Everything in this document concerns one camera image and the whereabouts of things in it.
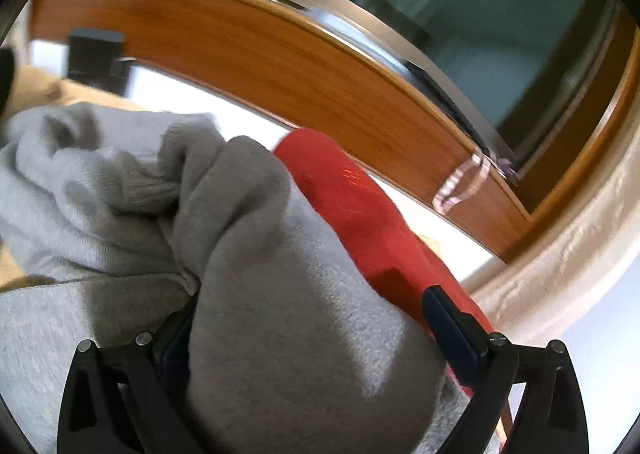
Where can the cream curtain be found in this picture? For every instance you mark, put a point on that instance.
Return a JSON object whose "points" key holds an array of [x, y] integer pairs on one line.
{"points": [[575, 259]]}

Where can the black box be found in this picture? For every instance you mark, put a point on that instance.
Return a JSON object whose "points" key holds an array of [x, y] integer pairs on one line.
{"points": [[95, 56]]}

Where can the red garment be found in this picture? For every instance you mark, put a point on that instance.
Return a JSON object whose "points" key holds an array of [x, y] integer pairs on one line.
{"points": [[360, 214]]}

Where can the wooden window sill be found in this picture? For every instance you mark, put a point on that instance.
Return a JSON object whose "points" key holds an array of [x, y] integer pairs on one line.
{"points": [[250, 64]]}

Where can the grey fleece sweatshirt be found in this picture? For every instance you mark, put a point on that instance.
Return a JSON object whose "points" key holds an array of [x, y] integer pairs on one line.
{"points": [[300, 309]]}

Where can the glass window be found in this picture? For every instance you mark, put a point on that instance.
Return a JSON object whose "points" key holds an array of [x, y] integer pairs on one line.
{"points": [[450, 34]]}

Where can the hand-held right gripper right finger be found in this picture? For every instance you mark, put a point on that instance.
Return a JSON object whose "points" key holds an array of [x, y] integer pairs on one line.
{"points": [[452, 334]]}

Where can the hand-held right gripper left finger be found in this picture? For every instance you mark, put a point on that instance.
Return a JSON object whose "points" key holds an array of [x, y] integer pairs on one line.
{"points": [[172, 356]]}

